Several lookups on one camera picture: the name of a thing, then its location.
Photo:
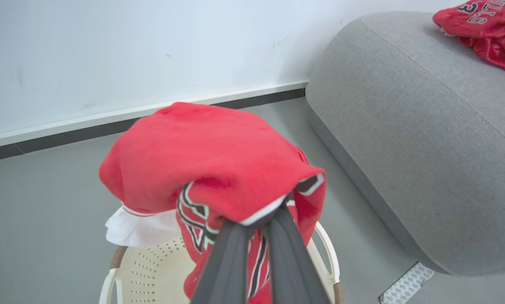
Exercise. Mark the white cloth garment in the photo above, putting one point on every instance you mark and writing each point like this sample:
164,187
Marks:
138,228

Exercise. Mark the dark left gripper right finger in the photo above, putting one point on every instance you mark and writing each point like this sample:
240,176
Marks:
292,261

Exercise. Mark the red jersey with number print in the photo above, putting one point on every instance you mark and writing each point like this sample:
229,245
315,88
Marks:
484,29

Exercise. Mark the white and black baseboard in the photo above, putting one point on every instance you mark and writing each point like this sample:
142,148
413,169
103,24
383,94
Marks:
88,126

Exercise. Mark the white patterned floor pad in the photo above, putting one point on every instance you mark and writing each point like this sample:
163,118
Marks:
406,285

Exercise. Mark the red jersey black white trim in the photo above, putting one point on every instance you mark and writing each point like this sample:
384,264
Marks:
202,156

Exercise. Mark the white plastic laundry basket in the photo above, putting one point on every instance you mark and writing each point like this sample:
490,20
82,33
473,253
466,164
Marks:
151,270

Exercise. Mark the grey fabric sofa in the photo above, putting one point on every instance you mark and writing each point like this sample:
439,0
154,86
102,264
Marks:
425,139

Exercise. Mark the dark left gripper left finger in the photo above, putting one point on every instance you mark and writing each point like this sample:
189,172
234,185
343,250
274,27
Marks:
225,270

